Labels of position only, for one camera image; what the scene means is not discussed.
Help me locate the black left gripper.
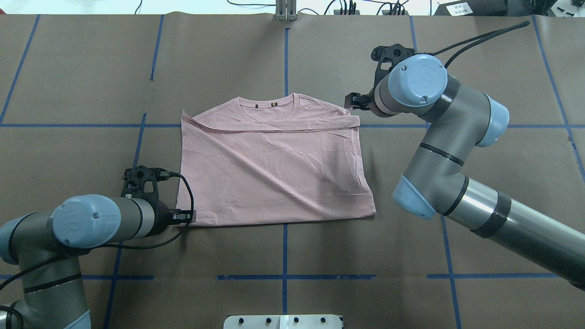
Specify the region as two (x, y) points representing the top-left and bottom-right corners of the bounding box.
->
(154, 203), (196, 234)

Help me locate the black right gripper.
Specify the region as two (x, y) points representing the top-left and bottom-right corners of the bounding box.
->
(344, 91), (378, 115)

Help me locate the pink Snoopy t-shirt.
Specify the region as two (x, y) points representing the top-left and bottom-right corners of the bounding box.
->
(177, 93), (376, 227)

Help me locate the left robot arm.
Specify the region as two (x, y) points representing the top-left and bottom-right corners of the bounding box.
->
(1, 194), (196, 329)

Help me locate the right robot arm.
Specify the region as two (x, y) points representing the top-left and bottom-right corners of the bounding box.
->
(345, 44), (585, 290)

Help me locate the black power strip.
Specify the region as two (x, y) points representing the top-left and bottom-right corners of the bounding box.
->
(324, 0), (410, 16)

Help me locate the black device with label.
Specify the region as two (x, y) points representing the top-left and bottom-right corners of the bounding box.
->
(432, 0), (508, 16)

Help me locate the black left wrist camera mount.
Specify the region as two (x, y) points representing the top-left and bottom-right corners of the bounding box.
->
(121, 166), (181, 207)

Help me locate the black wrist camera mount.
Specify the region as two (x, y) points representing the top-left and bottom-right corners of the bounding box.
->
(370, 43), (417, 87)
(121, 166), (181, 207)

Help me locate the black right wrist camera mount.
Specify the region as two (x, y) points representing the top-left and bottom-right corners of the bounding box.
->
(370, 43), (417, 87)

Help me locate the aluminium camera mount post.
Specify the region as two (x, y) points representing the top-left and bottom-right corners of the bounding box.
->
(274, 0), (298, 21)

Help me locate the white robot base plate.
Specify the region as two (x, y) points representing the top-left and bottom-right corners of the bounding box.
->
(223, 314), (345, 329)

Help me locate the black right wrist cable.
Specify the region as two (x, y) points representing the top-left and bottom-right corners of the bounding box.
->
(430, 21), (531, 69)

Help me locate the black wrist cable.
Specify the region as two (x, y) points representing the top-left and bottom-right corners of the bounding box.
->
(430, 21), (531, 69)
(0, 171), (196, 293)

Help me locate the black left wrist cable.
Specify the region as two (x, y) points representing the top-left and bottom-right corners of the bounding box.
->
(0, 171), (196, 293)

